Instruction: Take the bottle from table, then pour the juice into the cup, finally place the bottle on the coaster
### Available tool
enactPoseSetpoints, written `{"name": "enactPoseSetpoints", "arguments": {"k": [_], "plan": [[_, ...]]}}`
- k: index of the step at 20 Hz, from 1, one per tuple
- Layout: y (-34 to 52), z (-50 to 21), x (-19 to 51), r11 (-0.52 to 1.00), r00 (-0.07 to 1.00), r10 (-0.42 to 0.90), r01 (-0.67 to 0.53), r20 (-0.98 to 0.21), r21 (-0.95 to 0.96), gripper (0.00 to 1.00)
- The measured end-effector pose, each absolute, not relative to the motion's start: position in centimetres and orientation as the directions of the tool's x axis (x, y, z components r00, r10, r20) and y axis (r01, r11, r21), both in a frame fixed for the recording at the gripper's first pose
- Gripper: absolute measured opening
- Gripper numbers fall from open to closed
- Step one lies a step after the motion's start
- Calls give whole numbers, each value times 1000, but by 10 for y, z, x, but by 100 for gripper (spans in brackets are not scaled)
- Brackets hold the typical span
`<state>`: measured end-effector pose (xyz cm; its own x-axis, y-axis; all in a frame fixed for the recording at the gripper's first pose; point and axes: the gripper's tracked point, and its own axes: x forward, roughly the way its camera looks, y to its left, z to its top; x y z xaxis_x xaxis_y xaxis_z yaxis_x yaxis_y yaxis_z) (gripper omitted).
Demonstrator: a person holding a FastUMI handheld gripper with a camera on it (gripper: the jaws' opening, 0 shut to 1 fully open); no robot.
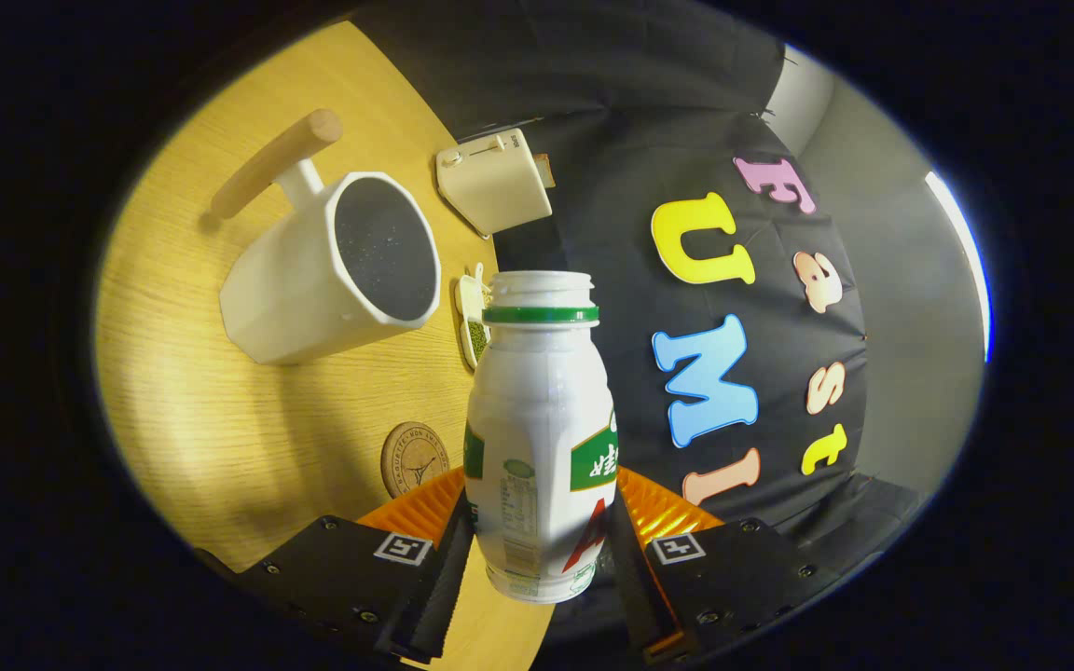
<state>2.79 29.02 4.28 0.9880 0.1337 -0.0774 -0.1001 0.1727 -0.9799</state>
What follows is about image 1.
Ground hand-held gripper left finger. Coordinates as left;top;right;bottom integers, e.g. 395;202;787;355
197;466;477;664

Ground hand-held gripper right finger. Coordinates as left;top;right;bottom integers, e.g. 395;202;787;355
607;466;841;664

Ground round cork coaster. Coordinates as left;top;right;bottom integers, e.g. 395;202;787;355
380;421;451;500

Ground white juice bottle green label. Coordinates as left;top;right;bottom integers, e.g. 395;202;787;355
462;270;620;605

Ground white cup with wooden handle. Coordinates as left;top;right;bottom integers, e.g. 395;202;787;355
210;109;443;366

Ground wooden table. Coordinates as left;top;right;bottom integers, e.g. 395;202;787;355
94;21;557;671

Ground small divided seed dish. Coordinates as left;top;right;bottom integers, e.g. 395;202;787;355
455;264;493;370

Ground cream toaster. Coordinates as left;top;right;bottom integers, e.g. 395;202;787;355
435;129;554;238

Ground black backdrop cloth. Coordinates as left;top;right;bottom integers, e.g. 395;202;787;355
351;0;929;644

